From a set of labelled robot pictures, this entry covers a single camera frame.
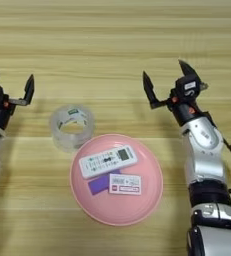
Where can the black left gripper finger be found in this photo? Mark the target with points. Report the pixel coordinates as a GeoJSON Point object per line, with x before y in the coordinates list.
{"type": "Point", "coordinates": [29, 88]}

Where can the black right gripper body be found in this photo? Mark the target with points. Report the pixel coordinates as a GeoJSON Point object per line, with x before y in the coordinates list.
{"type": "Point", "coordinates": [187, 111]}

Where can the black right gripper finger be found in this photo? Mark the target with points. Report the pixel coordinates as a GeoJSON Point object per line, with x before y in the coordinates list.
{"type": "Point", "coordinates": [149, 90]}
{"type": "Point", "coordinates": [186, 70]}

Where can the clear packing tape roll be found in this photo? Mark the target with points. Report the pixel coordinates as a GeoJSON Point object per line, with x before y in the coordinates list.
{"type": "Point", "coordinates": [70, 141]}

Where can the small red white box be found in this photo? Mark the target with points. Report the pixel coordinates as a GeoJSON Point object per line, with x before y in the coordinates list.
{"type": "Point", "coordinates": [125, 184]}

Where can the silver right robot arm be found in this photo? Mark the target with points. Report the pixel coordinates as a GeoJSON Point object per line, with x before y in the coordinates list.
{"type": "Point", "coordinates": [203, 156]}

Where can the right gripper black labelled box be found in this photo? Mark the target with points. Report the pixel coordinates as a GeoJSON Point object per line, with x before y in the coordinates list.
{"type": "Point", "coordinates": [187, 87]}

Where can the white remote control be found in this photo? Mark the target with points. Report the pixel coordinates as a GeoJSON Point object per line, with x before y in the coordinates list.
{"type": "Point", "coordinates": [103, 163]}

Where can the purple rectangular block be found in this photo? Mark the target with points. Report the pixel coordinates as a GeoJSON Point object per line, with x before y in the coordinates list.
{"type": "Point", "coordinates": [98, 185]}

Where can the pink round plate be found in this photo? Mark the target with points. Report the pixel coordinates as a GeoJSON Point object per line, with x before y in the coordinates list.
{"type": "Point", "coordinates": [127, 210]}

